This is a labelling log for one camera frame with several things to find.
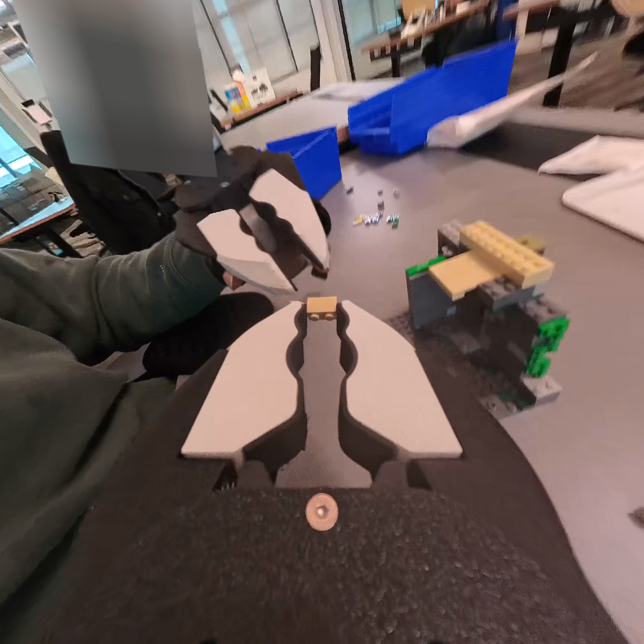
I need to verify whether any white and wooden book stand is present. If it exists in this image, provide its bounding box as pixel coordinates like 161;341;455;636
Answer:
561;168;644;243

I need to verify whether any green-sleeved arm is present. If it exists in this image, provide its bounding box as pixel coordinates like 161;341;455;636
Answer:
0;317;182;604

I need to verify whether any grey desk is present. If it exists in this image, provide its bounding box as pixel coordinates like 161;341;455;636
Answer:
116;83;644;644

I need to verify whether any person's left forearm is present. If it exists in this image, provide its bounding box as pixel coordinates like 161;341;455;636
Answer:
0;234;227;363

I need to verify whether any toy brick building model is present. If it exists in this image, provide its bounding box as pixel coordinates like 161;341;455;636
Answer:
387;220;572;419

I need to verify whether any person's left hand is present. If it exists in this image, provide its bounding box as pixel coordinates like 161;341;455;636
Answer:
172;178;243;291

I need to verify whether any black jacket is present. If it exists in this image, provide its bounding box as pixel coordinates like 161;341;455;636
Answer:
43;128;202;255

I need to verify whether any blue storage bin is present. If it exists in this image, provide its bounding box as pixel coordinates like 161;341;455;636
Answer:
266;127;344;200
347;39;519;156

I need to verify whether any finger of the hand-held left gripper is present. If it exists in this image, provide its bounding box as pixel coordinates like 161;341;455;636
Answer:
248;167;331;272
195;209;299;296

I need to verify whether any wooden table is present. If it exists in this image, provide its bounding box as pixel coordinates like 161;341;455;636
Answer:
361;10;504;76

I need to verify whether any scatter of tiny brick pieces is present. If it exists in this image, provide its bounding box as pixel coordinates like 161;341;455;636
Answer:
344;185;403;228

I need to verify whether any white printed paper bag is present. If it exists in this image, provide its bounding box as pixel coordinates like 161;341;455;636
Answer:
427;53;599;149

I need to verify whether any tan two-stud plate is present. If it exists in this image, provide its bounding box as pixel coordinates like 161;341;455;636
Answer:
306;296;339;322

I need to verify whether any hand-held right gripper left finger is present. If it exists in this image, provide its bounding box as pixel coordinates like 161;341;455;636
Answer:
179;301;309;487

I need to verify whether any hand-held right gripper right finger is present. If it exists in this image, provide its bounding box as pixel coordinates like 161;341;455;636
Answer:
336;300;464;487

